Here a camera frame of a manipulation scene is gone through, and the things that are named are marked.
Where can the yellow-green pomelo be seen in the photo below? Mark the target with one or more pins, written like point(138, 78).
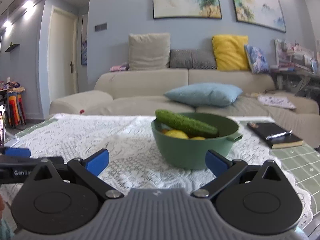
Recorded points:
point(197, 138)
point(176, 134)

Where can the light blue cushion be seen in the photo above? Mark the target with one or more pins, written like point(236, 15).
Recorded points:
point(205, 95)

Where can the black notebook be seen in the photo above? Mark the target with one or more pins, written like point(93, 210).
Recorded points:
point(270, 132)

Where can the green bowl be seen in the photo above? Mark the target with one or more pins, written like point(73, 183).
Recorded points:
point(180, 152)

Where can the grey checked cushion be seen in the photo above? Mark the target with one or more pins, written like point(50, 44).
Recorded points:
point(192, 59)

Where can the person's teal clothing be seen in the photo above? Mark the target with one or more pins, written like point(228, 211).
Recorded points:
point(6, 228)

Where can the pink book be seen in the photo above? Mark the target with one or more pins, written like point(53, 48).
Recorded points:
point(117, 68)

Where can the black wall shelf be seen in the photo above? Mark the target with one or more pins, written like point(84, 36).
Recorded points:
point(12, 47)

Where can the yellow paper item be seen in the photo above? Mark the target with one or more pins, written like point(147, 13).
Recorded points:
point(253, 95)

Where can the beige cushion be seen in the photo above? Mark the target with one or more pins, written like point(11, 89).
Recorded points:
point(148, 52)

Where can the grey wall switch panel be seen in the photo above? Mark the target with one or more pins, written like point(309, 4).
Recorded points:
point(101, 27)

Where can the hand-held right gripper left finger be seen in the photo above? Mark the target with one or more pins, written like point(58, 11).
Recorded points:
point(96, 163)

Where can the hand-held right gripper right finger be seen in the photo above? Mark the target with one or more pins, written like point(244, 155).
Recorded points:
point(217, 164)

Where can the cluttered study desk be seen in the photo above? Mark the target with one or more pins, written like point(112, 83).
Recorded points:
point(295, 62)

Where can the ceiling spotlight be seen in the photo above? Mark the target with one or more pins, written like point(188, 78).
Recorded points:
point(28, 5)
point(7, 24)

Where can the white lace tablecloth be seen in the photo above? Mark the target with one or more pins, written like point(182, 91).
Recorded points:
point(130, 142)

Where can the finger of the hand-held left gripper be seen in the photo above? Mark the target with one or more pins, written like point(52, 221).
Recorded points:
point(20, 161)
point(17, 153)

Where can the blue floral cushion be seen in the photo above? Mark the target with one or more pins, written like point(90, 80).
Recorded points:
point(257, 60)

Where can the green cucumber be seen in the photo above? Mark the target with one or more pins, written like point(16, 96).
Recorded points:
point(185, 123)

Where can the silver pen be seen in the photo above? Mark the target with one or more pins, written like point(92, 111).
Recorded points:
point(277, 135)

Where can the white door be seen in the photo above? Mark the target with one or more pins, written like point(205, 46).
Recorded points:
point(62, 55)

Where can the yellow cushion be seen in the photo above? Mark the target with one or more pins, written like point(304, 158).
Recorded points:
point(230, 52)

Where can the smartphone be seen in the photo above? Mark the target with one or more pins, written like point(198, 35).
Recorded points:
point(2, 125)

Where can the beige sofa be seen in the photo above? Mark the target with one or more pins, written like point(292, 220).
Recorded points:
point(140, 85)

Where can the narrow framed wall picture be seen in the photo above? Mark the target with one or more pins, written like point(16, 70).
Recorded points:
point(84, 40)

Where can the printed paper sheet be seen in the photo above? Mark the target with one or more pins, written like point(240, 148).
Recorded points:
point(277, 102)

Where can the cluttered wooden shelf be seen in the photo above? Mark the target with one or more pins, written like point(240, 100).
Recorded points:
point(15, 107)

